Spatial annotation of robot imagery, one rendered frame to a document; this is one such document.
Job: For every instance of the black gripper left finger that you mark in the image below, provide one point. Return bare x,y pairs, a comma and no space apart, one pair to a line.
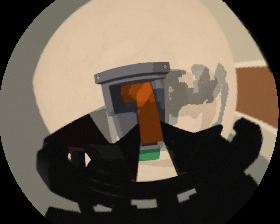
126,151

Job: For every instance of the orange l-shaped part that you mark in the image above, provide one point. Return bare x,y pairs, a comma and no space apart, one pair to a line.
150,127

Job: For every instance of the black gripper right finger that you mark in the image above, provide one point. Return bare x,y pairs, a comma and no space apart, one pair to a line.
182,145

